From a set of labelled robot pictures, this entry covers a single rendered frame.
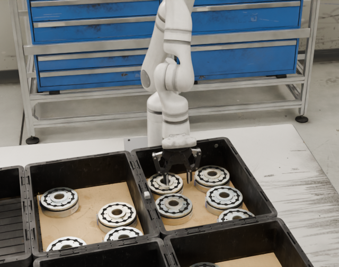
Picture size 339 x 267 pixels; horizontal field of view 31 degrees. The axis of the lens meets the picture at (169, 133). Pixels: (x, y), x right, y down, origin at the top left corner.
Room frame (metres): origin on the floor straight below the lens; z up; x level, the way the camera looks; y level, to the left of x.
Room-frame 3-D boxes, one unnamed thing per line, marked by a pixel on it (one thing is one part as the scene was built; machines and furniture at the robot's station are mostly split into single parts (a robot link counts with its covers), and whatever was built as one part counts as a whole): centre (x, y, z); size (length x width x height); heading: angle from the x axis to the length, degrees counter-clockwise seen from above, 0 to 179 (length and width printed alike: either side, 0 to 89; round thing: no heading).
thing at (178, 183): (1.44, 0.01, 0.86); 0.10 x 0.10 x 0.01
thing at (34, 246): (1.28, 0.21, 0.92); 0.40 x 0.30 x 0.02; 14
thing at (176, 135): (1.41, -0.02, 1.05); 0.11 x 0.09 x 0.06; 7
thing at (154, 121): (1.69, 0.02, 0.88); 0.09 x 0.09 x 0.17; 11
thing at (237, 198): (1.37, -0.15, 0.86); 0.10 x 0.10 x 0.01
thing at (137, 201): (1.28, 0.21, 0.87); 0.40 x 0.30 x 0.11; 14
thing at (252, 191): (1.35, -0.08, 0.87); 0.40 x 0.30 x 0.11; 14
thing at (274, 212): (1.35, -0.08, 0.92); 0.40 x 0.30 x 0.02; 14
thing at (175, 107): (1.44, -0.01, 1.15); 0.09 x 0.07 x 0.15; 71
